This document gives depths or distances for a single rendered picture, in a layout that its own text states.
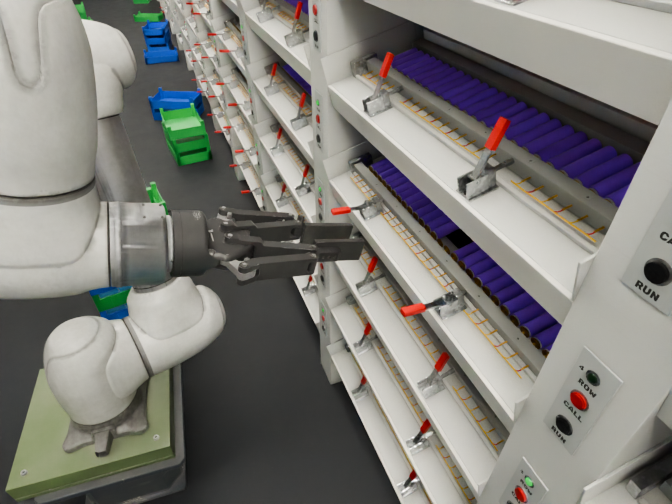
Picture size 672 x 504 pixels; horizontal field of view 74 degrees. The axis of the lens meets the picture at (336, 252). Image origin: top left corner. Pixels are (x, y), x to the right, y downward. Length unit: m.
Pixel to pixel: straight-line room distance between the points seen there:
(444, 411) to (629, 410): 0.41
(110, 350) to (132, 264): 0.60
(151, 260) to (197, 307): 0.62
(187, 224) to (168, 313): 0.59
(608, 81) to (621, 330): 0.19
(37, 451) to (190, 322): 0.44
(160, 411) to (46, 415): 0.27
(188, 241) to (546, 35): 0.38
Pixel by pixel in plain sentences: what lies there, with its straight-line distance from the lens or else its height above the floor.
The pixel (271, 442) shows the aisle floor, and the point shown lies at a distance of 1.40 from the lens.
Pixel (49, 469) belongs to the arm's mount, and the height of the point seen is 0.25.
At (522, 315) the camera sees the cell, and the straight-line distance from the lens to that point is 0.64.
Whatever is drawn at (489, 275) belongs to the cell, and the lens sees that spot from 0.69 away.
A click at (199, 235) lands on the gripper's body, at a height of 0.95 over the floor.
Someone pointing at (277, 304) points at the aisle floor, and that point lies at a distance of 1.73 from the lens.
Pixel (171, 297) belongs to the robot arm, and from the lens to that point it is 1.06.
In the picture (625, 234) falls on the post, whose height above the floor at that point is 1.04.
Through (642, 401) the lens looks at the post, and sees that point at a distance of 0.44.
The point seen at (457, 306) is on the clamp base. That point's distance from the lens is 0.66.
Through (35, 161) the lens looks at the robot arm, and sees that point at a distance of 0.42.
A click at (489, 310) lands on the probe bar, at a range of 0.64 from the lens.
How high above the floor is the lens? 1.23
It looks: 39 degrees down
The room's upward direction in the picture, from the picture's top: straight up
